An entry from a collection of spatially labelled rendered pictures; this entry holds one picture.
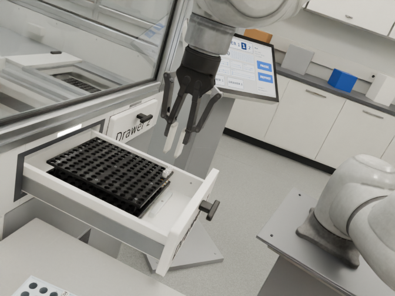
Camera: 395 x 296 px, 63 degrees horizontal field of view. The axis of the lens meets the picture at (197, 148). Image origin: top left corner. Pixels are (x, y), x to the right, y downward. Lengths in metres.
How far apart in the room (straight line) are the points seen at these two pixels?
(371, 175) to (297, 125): 2.81
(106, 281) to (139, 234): 0.12
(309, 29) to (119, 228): 3.84
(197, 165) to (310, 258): 0.94
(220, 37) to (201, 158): 1.15
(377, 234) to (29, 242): 0.73
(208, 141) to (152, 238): 1.11
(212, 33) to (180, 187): 0.40
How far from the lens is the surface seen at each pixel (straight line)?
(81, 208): 0.67
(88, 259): 0.72
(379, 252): 0.82
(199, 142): 1.64
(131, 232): 0.63
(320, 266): 0.95
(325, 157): 3.85
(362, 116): 3.77
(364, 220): 0.86
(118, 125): 0.94
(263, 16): 0.43
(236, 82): 1.50
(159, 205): 0.75
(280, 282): 1.09
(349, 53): 4.34
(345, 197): 0.92
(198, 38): 0.61
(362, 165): 0.92
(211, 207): 0.69
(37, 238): 0.75
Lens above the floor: 1.28
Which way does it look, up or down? 24 degrees down
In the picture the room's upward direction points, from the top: 19 degrees clockwise
